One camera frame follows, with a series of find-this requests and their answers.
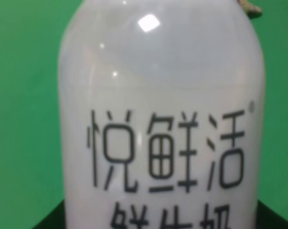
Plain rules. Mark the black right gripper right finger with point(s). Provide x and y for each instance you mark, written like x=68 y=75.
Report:
x=268 y=219

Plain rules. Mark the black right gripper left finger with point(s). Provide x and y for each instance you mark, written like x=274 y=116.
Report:
x=54 y=220

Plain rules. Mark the white milk bottle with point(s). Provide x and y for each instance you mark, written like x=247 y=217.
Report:
x=161 y=111

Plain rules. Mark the purple eggplant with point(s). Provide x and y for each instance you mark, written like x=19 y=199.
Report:
x=250 y=9

